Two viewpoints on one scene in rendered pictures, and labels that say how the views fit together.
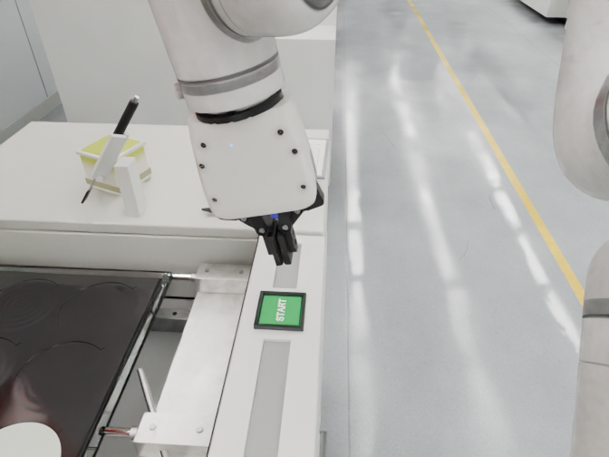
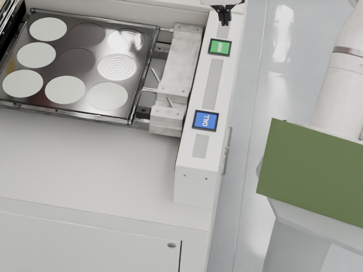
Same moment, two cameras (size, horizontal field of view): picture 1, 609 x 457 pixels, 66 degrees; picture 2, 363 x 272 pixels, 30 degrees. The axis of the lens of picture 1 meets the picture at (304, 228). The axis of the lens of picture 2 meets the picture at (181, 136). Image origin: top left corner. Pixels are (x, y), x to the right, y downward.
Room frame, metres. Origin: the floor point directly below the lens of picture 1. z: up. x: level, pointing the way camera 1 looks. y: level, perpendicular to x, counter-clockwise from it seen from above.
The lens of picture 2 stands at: (-0.94, 0.05, 2.09)
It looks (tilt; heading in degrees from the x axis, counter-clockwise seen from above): 48 degrees down; 3
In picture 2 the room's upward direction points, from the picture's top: 4 degrees clockwise
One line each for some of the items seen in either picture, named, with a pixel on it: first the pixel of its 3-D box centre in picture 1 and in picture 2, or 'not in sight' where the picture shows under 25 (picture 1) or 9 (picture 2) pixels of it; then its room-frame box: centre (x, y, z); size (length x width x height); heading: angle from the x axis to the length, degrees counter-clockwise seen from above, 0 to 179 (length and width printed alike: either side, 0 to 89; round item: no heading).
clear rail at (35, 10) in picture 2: (51, 270); (94, 19); (0.52, 0.38, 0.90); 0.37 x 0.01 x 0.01; 86
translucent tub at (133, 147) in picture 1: (116, 164); not in sight; (0.66, 0.30, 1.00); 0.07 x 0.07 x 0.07; 65
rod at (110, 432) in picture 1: (121, 432); (149, 89); (0.27, 0.19, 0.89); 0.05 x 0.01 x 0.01; 86
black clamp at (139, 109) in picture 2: not in sight; (143, 111); (0.19, 0.20, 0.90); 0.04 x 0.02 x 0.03; 86
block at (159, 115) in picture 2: not in sight; (167, 116); (0.18, 0.14, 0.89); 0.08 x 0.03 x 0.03; 86
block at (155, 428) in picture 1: (178, 435); (173, 93); (0.26, 0.13, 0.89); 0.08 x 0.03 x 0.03; 86
